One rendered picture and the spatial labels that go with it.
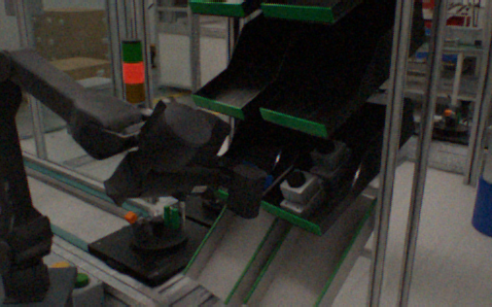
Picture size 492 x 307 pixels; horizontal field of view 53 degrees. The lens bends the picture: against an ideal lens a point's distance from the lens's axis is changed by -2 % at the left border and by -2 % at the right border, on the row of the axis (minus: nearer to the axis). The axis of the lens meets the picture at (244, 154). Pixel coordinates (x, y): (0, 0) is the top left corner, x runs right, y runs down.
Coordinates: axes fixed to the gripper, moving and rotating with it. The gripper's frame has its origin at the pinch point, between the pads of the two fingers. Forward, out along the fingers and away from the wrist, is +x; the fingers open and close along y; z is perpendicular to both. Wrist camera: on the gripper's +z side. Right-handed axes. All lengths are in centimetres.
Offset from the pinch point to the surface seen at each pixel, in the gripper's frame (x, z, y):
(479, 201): 101, -11, 2
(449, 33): 520, 89, 231
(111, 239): 12, -33, 50
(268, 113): 8.7, 8.0, 4.9
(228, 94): 10.8, 8.7, 17.2
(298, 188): 11.9, -2.3, -1.8
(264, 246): 18.2, -16.9, 7.7
